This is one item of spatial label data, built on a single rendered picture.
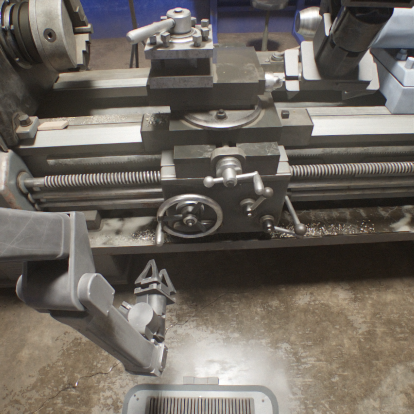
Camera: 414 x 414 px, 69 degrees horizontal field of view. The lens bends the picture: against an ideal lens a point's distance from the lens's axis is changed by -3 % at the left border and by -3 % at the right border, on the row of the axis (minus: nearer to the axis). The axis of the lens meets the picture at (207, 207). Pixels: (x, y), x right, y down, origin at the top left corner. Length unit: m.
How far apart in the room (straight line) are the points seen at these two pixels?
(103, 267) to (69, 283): 1.17
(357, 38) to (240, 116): 0.51
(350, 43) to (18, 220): 0.43
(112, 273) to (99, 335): 1.11
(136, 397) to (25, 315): 0.80
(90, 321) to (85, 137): 0.73
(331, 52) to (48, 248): 0.43
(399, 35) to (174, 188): 0.86
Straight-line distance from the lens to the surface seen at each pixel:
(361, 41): 0.45
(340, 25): 0.45
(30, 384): 1.65
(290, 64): 0.53
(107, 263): 1.55
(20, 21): 1.16
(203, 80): 0.85
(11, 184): 1.16
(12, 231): 0.36
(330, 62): 0.49
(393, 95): 1.29
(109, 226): 1.37
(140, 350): 0.68
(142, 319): 0.72
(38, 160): 1.23
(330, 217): 1.42
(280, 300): 1.61
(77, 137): 1.11
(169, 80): 0.86
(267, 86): 0.94
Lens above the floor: 1.44
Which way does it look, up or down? 49 degrees down
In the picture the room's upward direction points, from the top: 1 degrees counter-clockwise
